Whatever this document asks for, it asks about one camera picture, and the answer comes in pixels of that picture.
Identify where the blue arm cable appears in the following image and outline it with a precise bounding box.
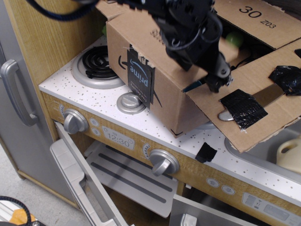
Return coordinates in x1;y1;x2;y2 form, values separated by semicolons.
25;0;99;22

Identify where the large cardboard box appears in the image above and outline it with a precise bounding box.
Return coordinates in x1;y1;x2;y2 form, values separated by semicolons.
97;0;301;152

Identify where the open grey oven door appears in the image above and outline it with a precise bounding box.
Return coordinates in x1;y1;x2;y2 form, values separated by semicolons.
50;122;128;226

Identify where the left rear stove burner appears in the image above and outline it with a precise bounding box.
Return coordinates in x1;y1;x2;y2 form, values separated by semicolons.
71;46;125;89

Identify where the cream ceramic pitcher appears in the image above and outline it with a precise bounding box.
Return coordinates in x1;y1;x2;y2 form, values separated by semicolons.
277;137;301;174

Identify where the loose black tape piece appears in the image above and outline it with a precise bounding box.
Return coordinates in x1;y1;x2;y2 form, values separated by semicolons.
195;142;217;163

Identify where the white oven rack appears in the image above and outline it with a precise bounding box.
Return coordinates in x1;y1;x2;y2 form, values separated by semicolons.
84;141;178;218

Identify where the small front silver burner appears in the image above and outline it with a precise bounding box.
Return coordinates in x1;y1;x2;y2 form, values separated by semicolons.
117;92;146;114

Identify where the toy kitchen stove unit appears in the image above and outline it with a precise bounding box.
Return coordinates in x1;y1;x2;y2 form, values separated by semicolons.
4;0;301;226

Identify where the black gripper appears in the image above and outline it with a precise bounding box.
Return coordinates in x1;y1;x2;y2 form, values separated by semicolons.
150;0;234;94

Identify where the light blue bowl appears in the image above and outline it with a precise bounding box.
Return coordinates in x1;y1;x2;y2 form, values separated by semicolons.
183;80;205;93

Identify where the orange object bottom left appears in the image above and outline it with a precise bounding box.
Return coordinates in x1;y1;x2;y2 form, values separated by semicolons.
9;209;27;225

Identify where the aluminium frame rail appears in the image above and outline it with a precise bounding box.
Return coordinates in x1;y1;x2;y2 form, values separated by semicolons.
0;202;15;222

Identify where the silver stove knob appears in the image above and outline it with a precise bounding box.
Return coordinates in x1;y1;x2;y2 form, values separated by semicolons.
150;149;180;177
63;108;89;134

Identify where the left silver stove knob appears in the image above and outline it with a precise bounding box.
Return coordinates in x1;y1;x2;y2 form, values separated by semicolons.
63;108;89;134

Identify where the green round fruit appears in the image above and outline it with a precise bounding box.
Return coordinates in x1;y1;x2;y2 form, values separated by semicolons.
226;32;244;48

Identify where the grey toy fridge door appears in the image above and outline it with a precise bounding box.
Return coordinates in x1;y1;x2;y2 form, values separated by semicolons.
0;1;74;203

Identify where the silver fridge handle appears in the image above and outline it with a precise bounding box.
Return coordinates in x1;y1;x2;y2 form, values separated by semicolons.
0;59;39;127

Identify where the crumpled black tape on knife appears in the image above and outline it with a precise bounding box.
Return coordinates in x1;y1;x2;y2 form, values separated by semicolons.
269;65;301;96

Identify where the right silver stove knob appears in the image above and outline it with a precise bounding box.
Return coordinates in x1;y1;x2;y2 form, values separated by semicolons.
150;149;180;177

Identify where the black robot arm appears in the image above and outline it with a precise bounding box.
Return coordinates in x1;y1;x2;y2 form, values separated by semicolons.
117;0;233;93

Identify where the grey dishwasher door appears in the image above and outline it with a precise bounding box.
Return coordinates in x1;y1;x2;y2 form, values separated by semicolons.
169;195;266;226

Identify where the black cable loop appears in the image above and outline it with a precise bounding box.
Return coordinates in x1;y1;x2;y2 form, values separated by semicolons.
0;195;32;224

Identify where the grey toy sink basin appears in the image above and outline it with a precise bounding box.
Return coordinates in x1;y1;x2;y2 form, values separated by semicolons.
224;121;301;184

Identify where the black tape on knife tip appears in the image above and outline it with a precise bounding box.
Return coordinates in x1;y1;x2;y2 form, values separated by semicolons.
220;89;268;130

